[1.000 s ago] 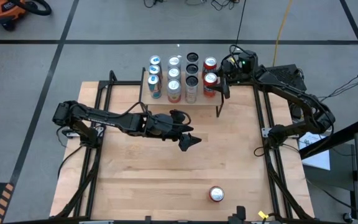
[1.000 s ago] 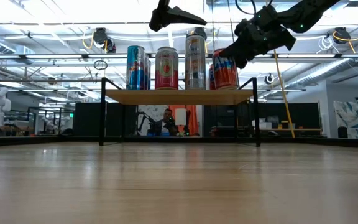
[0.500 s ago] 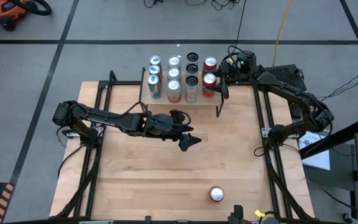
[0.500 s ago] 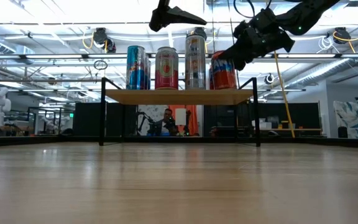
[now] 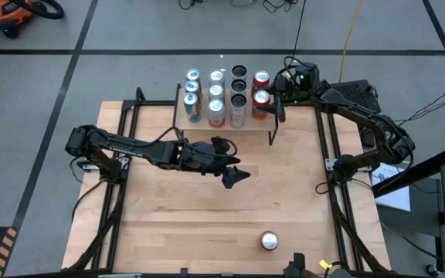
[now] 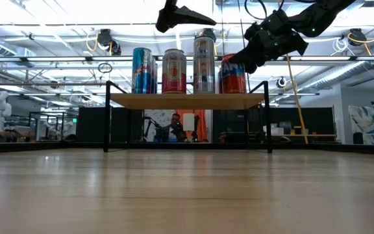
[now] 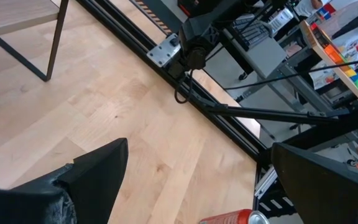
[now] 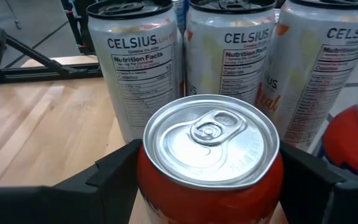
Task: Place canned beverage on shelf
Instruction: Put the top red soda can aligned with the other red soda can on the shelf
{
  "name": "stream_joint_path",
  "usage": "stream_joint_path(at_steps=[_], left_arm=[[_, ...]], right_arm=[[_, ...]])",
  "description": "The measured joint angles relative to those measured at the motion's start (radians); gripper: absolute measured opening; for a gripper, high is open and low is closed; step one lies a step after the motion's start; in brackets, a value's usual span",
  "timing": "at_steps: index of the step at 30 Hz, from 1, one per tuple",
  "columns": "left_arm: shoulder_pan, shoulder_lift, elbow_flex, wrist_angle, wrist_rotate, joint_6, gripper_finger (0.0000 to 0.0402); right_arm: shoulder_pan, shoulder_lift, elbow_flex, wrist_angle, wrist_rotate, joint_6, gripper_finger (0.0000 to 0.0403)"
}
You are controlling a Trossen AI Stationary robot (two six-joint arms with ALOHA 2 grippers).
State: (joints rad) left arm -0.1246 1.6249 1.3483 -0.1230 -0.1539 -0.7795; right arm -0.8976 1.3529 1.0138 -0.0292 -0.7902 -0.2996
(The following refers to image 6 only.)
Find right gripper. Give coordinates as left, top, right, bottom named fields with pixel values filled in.
left=227, top=8, right=310, bottom=75

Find red-orange Fanta can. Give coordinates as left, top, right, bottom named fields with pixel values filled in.
left=218, top=53, right=248, bottom=95

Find tall silver can black lid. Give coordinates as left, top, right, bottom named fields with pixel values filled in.
left=192, top=36, right=216, bottom=95

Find white and red soda can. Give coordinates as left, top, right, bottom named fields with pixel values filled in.
left=162, top=48, right=188, bottom=95

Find blue silver Red Bull can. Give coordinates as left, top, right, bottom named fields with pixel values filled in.
left=131, top=47, right=153, bottom=95

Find wooden shelf black metal legs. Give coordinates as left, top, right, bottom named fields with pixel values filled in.
left=103, top=80, right=273, bottom=154

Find orange cloth panel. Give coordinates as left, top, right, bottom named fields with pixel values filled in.
left=173, top=109, right=208, bottom=143

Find white rectangular panel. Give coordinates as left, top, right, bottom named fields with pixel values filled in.
left=182, top=112, right=195, bottom=132

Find teal and white artwork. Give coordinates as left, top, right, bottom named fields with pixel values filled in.
left=348, top=103, right=374, bottom=146

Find yellow cable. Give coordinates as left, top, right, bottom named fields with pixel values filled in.
left=276, top=0, right=309, bottom=145

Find hanging black cable loop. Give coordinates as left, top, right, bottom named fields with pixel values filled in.
left=97, top=62, right=114, bottom=74

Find black aluminium table frame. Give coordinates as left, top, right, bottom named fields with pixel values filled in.
left=0, top=141, right=374, bottom=155

